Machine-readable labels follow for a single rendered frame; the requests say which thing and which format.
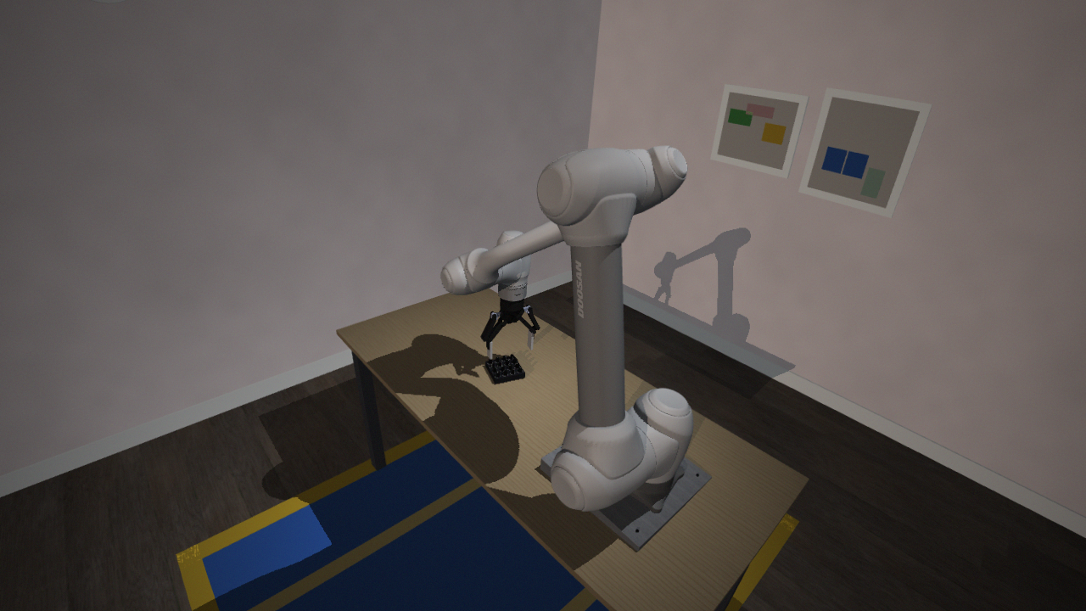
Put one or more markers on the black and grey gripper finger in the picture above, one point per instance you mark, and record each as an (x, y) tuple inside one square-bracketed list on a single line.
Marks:
[(490, 331), (532, 330)]

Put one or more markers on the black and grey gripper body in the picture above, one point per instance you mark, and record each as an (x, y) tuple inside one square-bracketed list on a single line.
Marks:
[(507, 306)]

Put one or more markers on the black knob box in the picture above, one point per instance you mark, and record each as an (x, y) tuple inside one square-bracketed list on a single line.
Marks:
[(502, 373)]

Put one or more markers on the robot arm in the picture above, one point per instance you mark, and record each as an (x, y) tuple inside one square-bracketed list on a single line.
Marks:
[(590, 197)]

